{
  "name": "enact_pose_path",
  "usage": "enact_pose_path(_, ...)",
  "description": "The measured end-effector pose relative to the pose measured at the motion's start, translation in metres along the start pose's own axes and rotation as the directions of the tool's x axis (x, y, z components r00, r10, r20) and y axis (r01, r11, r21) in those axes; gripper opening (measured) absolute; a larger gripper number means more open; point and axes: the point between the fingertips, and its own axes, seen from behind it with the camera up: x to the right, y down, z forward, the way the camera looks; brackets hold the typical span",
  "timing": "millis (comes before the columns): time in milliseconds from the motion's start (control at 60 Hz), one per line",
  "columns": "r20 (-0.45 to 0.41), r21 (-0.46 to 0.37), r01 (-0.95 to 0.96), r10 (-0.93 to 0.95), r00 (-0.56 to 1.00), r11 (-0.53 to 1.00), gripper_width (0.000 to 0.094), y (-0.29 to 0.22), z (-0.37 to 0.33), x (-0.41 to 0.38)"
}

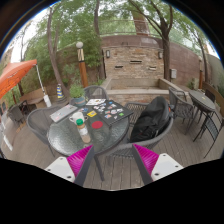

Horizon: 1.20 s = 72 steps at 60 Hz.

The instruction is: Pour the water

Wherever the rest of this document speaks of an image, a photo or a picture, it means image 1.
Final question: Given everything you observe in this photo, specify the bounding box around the potted green plant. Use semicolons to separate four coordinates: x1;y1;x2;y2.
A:
69;84;85;106

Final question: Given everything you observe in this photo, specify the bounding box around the grey chair far left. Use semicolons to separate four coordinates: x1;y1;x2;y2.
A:
8;105;25;126

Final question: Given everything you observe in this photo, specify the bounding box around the silver laptop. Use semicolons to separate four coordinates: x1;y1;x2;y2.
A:
50;104;77;123

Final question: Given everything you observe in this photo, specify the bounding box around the grey wicker chair left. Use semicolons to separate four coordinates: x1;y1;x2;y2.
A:
26;106;60;148

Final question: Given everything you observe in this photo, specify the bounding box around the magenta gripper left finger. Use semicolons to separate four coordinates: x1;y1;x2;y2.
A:
44;144;96;188

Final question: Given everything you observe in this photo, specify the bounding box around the black metal chair right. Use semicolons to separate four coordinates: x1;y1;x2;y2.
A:
193;114;224;159

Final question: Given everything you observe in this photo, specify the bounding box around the grey wicker chair far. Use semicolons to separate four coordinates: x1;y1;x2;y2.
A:
84;85;109;101

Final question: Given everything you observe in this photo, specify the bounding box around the white paper sheet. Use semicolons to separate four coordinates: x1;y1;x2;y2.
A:
86;99;106;106

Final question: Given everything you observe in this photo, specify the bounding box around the black laptop with stickers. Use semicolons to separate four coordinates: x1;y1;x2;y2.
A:
92;100;133;126

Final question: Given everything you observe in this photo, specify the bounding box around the round dark table right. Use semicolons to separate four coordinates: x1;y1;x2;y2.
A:
188;90;217;134

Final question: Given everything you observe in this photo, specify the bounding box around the white mug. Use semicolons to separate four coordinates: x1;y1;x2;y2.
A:
69;111;88;124

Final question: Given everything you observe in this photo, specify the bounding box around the grey chair beside right table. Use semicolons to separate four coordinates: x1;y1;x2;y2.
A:
169;87;194;131

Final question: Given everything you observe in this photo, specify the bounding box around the globe lamp post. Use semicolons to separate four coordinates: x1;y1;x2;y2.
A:
76;42;88;88

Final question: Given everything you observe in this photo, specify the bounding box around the round glass patio table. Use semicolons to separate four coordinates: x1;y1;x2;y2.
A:
48;99;133;178

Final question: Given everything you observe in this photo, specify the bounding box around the grey wicker chair right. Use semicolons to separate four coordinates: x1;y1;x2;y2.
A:
110;96;174;159

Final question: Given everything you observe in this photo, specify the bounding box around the grey wicker chair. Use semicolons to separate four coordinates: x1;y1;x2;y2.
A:
110;96;174;159
26;106;60;148
84;85;109;101

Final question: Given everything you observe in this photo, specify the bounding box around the stone fountain wall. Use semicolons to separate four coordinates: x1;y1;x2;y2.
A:
101;34;174;101

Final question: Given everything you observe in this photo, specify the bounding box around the plastic bottle with green cap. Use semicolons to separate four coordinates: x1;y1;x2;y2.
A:
76;119;91;143

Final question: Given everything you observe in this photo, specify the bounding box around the black backpack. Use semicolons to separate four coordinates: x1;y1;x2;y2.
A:
130;96;171;143

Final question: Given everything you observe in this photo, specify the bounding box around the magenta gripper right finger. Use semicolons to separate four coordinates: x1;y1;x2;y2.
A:
131;143;185;186

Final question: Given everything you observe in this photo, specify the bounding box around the red round coaster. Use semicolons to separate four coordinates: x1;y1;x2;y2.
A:
92;121;103;129

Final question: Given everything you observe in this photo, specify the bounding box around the striped blue yellow bollard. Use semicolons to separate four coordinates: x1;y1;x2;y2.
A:
56;84;64;99

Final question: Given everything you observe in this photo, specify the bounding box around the orange patio umbrella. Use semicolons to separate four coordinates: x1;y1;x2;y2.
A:
0;59;37;99

